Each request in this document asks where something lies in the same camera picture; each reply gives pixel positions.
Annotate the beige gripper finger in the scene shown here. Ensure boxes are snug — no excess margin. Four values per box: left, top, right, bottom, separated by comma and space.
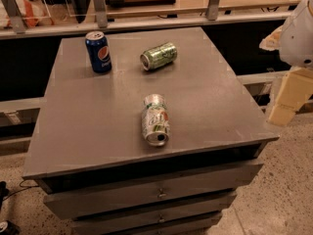
267, 67, 313, 126

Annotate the silver 7up can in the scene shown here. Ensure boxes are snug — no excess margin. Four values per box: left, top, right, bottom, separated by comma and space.
142, 94, 170, 147

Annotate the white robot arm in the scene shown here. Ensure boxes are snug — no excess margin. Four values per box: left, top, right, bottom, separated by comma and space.
259, 0, 313, 126

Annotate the green soda can lying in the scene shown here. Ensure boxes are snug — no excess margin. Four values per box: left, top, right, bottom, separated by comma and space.
140, 42, 178, 71

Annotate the blue pepsi can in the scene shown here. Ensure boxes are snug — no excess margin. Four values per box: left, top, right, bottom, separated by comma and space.
85, 31, 112, 73

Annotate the dark can on floor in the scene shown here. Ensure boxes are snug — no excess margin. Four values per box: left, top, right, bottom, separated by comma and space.
0, 220, 20, 235

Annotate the top grey drawer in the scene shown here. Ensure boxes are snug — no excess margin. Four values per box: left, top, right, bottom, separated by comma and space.
44, 159, 262, 219

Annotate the grey drawer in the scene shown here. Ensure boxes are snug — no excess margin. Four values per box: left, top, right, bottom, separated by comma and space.
70, 191, 238, 235
107, 211, 223, 235
44, 159, 262, 219

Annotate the grey drawer cabinet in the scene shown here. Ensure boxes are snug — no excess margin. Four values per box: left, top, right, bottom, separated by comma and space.
23, 27, 276, 235

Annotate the bottom grey drawer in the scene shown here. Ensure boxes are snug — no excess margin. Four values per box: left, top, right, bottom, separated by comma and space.
107, 211, 223, 235

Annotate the middle grey drawer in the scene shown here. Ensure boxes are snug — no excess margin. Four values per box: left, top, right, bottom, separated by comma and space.
70, 191, 238, 235

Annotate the orange white bag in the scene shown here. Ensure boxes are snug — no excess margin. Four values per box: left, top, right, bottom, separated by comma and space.
0, 0, 54, 28

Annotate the metal railing post right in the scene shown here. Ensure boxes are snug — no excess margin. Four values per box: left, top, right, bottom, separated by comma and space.
205, 0, 220, 21

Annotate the metal railing post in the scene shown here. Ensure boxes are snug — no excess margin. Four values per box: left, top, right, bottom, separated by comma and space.
1, 0, 26, 34
205, 0, 220, 21
93, 0, 108, 28

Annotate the metal railing post middle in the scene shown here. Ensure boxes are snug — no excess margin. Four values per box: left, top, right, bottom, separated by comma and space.
93, 0, 108, 28

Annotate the black cable on floor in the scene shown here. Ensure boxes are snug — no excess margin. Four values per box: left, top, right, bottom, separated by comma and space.
2, 179, 40, 202

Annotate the metal railing post left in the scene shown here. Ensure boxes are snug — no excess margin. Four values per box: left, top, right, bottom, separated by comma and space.
1, 0, 26, 34

